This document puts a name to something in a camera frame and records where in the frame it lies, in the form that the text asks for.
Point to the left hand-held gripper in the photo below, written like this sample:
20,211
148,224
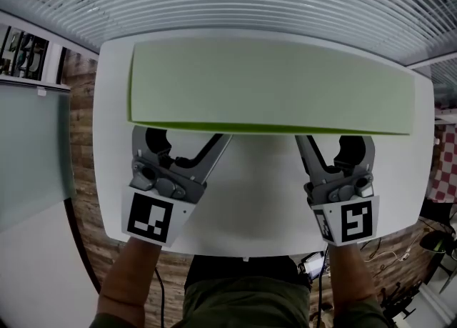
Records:
150,216

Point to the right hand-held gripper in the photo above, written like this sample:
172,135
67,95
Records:
353,217

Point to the green object board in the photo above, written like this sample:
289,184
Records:
271,87

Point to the person's left forearm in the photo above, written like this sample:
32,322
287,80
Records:
128,276

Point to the person's right forearm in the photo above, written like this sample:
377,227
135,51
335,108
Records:
351,276

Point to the red white checkered cloth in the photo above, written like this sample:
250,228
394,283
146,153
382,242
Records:
446,169

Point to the small device with screen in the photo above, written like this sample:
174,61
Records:
312,266

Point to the frosted glass partition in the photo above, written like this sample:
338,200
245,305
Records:
32,148

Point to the black chair base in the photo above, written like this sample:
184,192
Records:
400,301

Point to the white window blinds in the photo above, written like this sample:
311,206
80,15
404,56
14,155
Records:
232,1

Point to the person's body in olive clothing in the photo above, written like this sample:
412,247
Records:
246,305

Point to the dark storage shelf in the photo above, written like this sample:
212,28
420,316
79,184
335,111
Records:
25,53

